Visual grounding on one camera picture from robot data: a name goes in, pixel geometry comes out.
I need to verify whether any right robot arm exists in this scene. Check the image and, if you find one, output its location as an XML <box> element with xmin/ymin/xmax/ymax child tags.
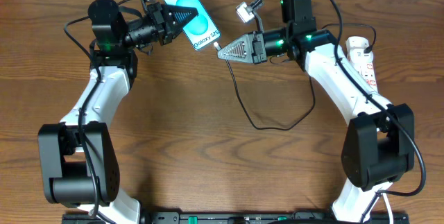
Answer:
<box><xmin>217</xmin><ymin>0</ymin><xmax>423</xmax><ymax>223</ymax></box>

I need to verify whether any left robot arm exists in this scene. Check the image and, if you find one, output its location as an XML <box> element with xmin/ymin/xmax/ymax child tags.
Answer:
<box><xmin>37</xmin><ymin>0</ymin><xmax>198</xmax><ymax>223</ymax></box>

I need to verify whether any white power strip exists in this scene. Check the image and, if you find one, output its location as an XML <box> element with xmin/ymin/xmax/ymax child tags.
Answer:
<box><xmin>345</xmin><ymin>36</ymin><xmax>378</xmax><ymax>92</ymax></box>

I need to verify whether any white power strip cord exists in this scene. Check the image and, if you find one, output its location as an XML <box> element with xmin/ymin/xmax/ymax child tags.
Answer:
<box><xmin>381</xmin><ymin>192</ymin><xmax>395</xmax><ymax>224</ymax></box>

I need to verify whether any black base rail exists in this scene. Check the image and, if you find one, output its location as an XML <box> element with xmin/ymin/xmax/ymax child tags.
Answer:
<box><xmin>61</xmin><ymin>211</ymin><xmax>410</xmax><ymax>224</ymax></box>

